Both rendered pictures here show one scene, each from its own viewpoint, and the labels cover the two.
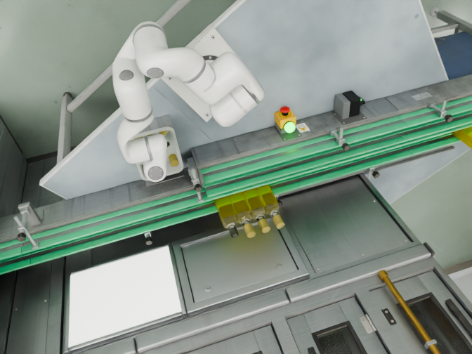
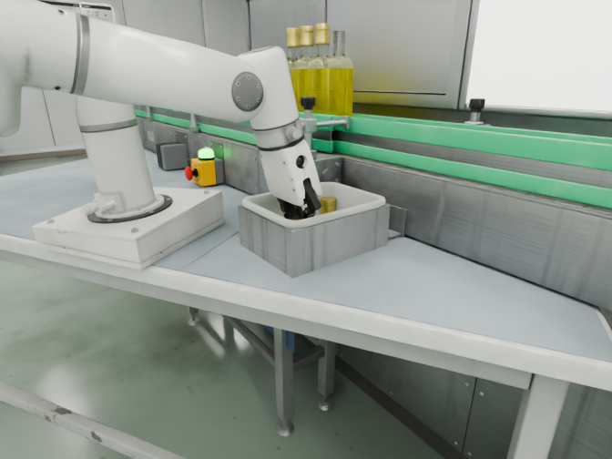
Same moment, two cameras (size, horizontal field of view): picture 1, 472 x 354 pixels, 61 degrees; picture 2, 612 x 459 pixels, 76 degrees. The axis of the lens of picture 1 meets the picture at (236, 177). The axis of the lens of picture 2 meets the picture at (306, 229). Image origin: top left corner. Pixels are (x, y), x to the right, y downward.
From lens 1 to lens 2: 1.31 m
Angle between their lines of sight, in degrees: 42
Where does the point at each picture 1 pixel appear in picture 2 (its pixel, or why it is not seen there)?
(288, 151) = (228, 127)
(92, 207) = (532, 223)
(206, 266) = (423, 26)
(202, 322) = not seen: outside the picture
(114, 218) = (495, 164)
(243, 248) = (368, 47)
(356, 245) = (280, 14)
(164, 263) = (485, 61)
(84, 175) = (484, 300)
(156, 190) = (394, 185)
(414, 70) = not seen: hidden behind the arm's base
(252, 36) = not seen: hidden behind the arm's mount
